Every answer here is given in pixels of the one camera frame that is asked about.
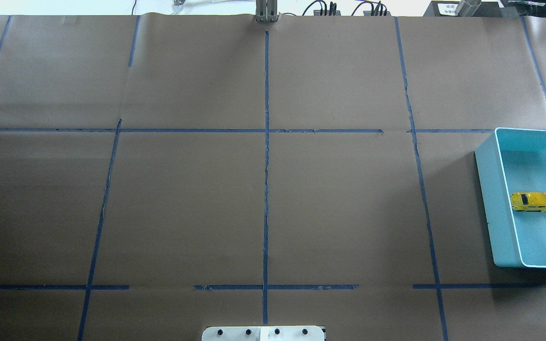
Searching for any aluminium frame post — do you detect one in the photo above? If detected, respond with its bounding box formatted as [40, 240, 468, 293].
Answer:
[255, 0, 279, 22]

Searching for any yellow beetle toy car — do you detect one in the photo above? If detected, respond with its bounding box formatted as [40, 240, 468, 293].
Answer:
[510, 192, 546, 212]

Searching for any white pillar with base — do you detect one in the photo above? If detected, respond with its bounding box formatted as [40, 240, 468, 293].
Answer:
[201, 325, 327, 341]

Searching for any turquoise plastic bin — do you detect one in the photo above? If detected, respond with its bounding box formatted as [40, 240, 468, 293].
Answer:
[475, 127, 546, 268]

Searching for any brown paper table cover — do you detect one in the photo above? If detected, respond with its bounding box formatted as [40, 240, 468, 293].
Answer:
[0, 14, 546, 341]

